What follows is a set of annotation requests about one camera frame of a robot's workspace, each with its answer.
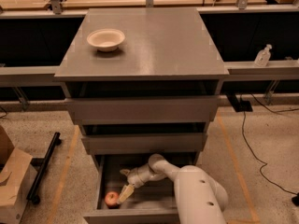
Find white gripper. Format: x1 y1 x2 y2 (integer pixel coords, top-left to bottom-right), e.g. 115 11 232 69
117 164 166 204

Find red apple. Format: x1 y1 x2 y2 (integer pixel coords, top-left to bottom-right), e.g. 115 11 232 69
105 191 119 208

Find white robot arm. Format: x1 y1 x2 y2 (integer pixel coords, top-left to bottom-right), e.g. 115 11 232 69
117 154 228 224

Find grey open bottom drawer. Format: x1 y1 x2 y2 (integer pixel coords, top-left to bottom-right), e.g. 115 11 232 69
83 154 200 224

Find grey middle drawer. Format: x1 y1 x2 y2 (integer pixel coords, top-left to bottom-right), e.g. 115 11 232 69
82 133 207 155

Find grey drawer cabinet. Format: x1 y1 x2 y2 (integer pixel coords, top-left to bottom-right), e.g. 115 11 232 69
55 7 229 156

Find grey top drawer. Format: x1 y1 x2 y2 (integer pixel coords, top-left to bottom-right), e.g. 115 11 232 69
65 96 218 125

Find black metal bar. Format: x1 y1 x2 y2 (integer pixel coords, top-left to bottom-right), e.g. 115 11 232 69
27 133 62 204

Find brown cardboard box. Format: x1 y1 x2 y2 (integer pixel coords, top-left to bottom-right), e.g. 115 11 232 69
0 126 36 224

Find black floor power box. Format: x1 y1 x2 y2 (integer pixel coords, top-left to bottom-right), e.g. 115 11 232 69
226 93 253 112

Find white paper bowl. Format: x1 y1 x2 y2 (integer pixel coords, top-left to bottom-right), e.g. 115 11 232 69
87 29 125 52

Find clear sanitizer pump bottle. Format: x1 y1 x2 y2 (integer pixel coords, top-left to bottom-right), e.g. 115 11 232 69
254 44 272 67

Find black floor cable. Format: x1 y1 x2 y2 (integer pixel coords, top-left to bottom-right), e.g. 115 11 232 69
240 93 299 207

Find grey metal rail frame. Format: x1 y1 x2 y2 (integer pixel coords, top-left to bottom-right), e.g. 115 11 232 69
0 4 299 89

